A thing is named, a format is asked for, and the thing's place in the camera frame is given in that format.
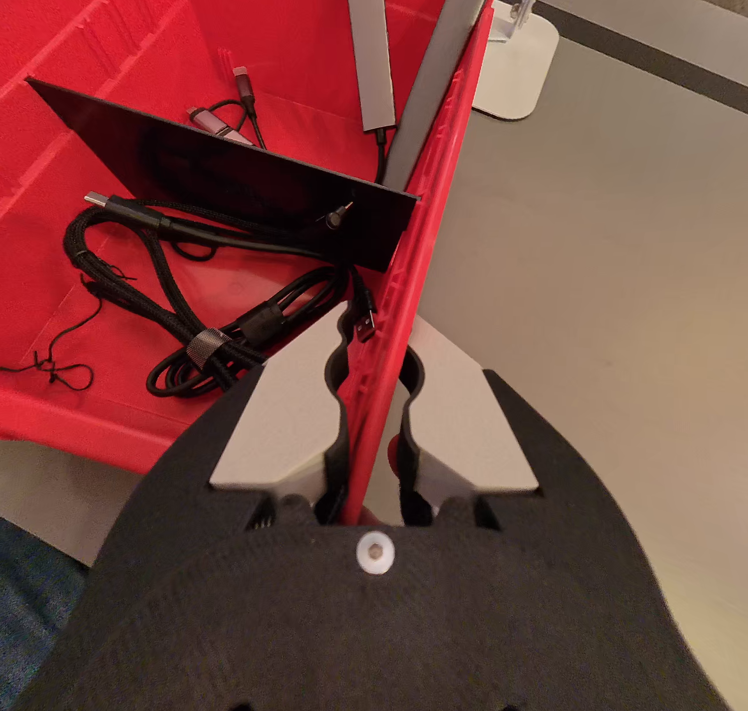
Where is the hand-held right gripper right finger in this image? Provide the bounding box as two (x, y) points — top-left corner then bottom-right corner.
(401, 318), (538, 499)

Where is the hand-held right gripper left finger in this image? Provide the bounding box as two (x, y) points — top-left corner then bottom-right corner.
(208, 305), (354, 498)

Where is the braided black usb-c cable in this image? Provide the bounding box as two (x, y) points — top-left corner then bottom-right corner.
(65, 191), (381, 399)

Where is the grey usb hub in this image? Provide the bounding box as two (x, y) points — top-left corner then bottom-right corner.
(343, 0), (396, 130)
(384, 0), (501, 192)

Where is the red plastic bin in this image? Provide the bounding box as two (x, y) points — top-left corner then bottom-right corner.
(0, 0), (503, 525)

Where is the black plastic bin divider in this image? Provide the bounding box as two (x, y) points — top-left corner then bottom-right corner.
(26, 77), (419, 273)

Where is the person's blue jeans leg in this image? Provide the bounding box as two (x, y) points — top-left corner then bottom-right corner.
(0, 515), (94, 711)

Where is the white stand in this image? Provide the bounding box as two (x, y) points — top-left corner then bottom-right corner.
(474, 0), (559, 122)

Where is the thin black string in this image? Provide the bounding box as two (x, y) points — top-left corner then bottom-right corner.
(0, 296), (97, 392)

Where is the short black hub cable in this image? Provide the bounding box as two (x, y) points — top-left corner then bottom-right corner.
(372, 127), (393, 183)

